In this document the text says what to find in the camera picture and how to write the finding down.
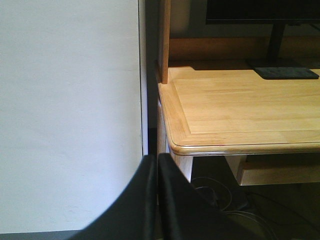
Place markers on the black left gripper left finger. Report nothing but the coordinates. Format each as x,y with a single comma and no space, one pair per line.
132,215

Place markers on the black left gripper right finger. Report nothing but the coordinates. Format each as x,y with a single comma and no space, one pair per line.
186,215

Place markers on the wooden keyboard tray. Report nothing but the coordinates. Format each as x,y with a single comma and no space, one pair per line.
273,169

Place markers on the light wooden desk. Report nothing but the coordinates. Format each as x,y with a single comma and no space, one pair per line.
211,103

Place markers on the black computer monitor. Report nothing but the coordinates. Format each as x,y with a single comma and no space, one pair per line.
279,14

